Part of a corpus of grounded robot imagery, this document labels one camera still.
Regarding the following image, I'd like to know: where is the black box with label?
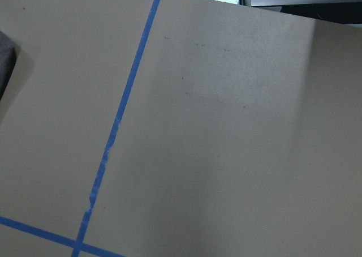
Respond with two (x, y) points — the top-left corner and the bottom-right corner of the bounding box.
(243, 0), (361, 28)

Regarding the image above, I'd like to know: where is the dark brown t-shirt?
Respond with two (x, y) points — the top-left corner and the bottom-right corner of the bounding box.
(0, 32), (17, 98)

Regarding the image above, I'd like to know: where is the brown paper table cover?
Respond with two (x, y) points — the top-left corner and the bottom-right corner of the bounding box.
(1, 0), (361, 256)

